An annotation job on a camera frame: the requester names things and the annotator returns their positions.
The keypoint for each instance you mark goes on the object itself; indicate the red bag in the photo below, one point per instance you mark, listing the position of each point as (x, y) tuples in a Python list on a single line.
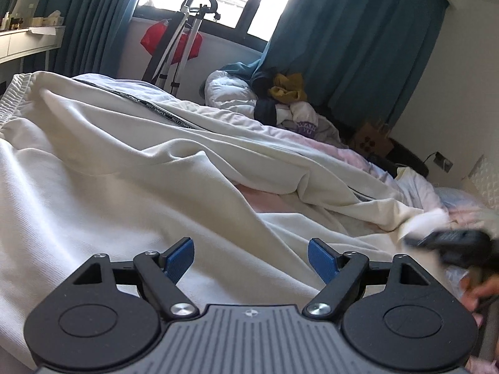
[(156, 37)]

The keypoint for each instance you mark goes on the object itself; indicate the folded metal trolley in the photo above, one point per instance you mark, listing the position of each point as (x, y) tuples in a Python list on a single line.
[(175, 43)]

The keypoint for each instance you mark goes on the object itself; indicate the dark navy garment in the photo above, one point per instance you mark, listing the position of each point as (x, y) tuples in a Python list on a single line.
[(265, 111)]

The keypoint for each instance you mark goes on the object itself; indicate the mustard yellow garment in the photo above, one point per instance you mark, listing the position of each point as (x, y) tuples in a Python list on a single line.
[(288, 87)]

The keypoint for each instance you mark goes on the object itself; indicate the silver wall socket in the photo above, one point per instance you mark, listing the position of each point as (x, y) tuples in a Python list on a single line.
[(443, 161)]

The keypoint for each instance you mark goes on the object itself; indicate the cream white pants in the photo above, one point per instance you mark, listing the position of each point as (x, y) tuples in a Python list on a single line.
[(117, 187)]

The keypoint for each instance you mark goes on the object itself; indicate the tissue box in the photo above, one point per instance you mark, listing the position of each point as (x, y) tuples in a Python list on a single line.
[(53, 18)]

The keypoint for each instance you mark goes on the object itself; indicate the person's right hand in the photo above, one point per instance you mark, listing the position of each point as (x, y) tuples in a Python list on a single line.
[(481, 290)]

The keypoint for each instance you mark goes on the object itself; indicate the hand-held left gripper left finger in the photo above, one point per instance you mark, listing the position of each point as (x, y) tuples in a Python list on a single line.
[(178, 259)]

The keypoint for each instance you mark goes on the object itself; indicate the group of cosmetic bottles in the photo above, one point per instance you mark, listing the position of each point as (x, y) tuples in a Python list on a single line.
[(11, 21)]

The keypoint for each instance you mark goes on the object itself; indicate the white shirt with purple print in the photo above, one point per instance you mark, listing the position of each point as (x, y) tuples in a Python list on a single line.
[(302, 120)]

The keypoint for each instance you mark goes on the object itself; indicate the cream white bedding cloth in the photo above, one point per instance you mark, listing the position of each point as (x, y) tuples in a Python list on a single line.
[(413, 183)]

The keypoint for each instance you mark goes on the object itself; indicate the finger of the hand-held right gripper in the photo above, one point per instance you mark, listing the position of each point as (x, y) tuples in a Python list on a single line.
[(421, 241)]

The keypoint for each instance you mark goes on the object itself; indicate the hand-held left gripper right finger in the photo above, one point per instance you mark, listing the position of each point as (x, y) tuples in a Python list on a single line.
[(321, 259)]

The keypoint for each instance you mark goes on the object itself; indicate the cream quilted headboard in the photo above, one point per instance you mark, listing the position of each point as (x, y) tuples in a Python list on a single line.
[(485, 179)]

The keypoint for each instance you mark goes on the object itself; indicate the pastel pink blue bed blanket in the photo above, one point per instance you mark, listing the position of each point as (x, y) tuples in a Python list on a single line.
[(339, 152)]

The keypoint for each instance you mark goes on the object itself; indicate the blue garment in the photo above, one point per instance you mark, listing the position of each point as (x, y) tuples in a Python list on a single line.
[(245, 70)]

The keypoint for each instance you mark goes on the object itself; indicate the brown paper bag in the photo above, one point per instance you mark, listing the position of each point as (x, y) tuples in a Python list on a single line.
[(372, 140)]

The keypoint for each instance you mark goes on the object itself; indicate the white dressing table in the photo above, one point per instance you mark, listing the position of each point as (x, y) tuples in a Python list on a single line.
[(27, 41)]

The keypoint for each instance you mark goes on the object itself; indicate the teal window curtain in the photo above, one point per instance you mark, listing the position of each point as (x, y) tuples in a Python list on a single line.
[(351, 39), (93, 23)]

